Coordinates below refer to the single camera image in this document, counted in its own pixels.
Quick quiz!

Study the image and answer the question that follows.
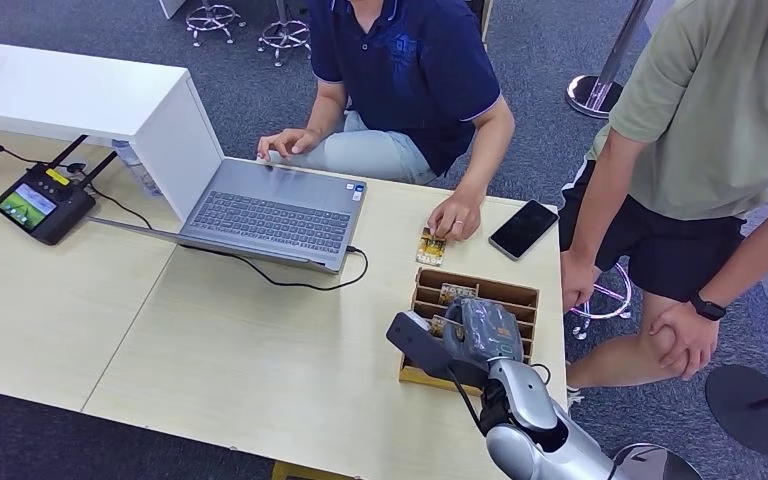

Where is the wooden furniture edge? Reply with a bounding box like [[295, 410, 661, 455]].
[[470, 0, 495, 45]]

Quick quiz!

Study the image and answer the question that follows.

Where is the chrome stool base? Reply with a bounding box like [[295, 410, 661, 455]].
[[569, 261, 634, 342], [256, 0, 313, 68], [185, 0, 248, 48]]

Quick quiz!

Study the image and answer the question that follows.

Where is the seated person's left hand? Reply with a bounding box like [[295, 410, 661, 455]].
[[426, 192, 484, 242]]

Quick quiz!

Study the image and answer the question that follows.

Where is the standing person's left hand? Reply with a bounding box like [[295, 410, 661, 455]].
[[648, 300, 721, 381]]

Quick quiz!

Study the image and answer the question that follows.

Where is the black remote controller with screen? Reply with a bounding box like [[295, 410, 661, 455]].
[[0, 134, 119, 246]]

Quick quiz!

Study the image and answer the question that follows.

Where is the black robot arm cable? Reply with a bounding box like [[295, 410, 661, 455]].
[[446, 367, 486, 433]]

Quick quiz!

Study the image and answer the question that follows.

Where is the chrome stanchion post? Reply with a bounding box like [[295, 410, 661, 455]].
[[565, 0, 654, 120]]

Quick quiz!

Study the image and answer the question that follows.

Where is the white desk shelf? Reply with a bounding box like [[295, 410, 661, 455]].
[[0, 39, 226, 223]]

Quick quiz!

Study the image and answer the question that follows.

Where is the black wrist watch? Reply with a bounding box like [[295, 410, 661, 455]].
[[688, 293, 728, 323]]

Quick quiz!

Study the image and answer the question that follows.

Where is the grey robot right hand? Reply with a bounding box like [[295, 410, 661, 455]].
[[441, 297, 526, 366]]

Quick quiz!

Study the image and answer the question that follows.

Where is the thin black cable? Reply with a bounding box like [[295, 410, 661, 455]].
[[0, 130, 154, 231]]

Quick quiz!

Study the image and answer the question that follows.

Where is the black laptop power cable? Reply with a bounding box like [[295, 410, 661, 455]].
[[181, 245, 370, 292]]

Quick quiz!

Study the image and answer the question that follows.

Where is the yellow wooden table support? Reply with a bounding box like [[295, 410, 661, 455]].
[[271, 460, 359, 480]]

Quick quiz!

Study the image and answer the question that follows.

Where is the grey round base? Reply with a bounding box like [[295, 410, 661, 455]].
[[612, 442, 705, 480]]

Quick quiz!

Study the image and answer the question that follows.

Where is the wooden slotted card holder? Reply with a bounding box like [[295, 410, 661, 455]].
[[399, 266, 541, 397]]

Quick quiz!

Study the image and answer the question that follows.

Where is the standing person's right hand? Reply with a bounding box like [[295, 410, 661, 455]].
[[559, 249, 601, 313]]

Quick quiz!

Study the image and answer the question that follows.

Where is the grey open laptop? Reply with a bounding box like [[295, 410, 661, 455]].
[[87, 157, 368, 275]]

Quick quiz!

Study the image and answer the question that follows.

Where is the standing person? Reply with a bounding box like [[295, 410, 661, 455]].
[[559, 0, 768, 407]]

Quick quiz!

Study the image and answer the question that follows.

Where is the black smartphone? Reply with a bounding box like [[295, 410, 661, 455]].
[[488, 199, 560, 261]]

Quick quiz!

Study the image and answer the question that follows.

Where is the black round stanchion base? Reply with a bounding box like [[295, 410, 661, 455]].
[[705, 365, 768, 456]]

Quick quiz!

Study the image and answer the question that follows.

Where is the wrist camera on dark mount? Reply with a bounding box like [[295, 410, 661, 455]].
[[385, 309, 491, 390]]

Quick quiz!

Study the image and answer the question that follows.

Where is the clear plastic water bottle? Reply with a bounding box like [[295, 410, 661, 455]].
[[110, 139, 163, 199]]

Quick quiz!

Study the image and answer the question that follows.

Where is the seated person's right hand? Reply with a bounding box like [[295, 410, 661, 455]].
[[256, 127, 323, 161]]

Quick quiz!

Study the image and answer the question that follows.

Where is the seated person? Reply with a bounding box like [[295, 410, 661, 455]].
[[256, 0, 516, 243]]

